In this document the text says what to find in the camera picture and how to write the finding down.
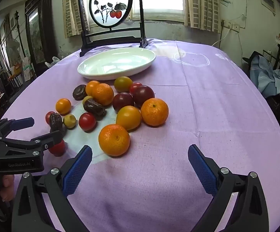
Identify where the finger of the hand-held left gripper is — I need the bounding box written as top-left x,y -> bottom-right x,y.
0,130 -> 64,159
0,117 -> 35,148

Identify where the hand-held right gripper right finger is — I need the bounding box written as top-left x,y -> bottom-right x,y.
188,144 -> 269,232

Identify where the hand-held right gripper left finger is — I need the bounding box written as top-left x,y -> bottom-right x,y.
11,145 -> 93,232

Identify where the red cherry tomato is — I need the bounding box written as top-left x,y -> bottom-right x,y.
48,139 -> 66,157
130,82 -> 143,94
79,112 -> 97,131
45,111 -> 56,125

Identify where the dark brown water chestnut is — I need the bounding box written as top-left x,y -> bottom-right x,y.
49,112 -> 65,136
83,99 -> 107,118
73,84 -> 87,101

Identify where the orange cherry tomato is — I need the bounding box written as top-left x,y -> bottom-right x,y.
55,98 -> 72,115

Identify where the yellow orange tomato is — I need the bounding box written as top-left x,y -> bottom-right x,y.
116,106 -> 142,131

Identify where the dark purple tomato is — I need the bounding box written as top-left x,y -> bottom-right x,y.
112,92 -> 135,113
133,85 -> 155,108

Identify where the greenish yellow tomato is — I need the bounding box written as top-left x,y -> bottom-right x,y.
114,76 -> 133,92

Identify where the white oval plate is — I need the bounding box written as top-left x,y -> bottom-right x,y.
77,47 -> 156,81

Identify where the person's left hand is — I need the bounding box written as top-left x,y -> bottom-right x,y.
0,174 -> 15,202

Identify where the white plastic bag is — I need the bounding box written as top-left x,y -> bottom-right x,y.
45,56 -> 61,68

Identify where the electric fan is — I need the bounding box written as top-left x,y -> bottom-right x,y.
6,39 -> 26,66

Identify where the purple printed tablecloth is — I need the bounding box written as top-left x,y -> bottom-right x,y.
0,38 -> 280,232

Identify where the dark wooden cabinet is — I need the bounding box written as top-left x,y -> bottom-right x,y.
25,0 -> 58,78

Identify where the blue cloth pile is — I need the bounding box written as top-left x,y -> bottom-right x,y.
250,54 -> 280,98

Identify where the black hat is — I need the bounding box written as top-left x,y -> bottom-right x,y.
242,51 -> 260,66

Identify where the beige checked curtain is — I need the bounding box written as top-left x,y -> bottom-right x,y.
184,0 -> 221,33
63,0 -> 92,38

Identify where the painted round screen black stand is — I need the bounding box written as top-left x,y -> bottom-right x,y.
77,0 -> 149,57

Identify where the white cable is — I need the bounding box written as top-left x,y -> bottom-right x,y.
212,26 -> 231,47

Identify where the white wall socket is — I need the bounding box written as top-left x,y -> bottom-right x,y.
221,20 -> 241,32

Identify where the wall vent grille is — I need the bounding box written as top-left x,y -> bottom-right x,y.
261,0 -> 276,14

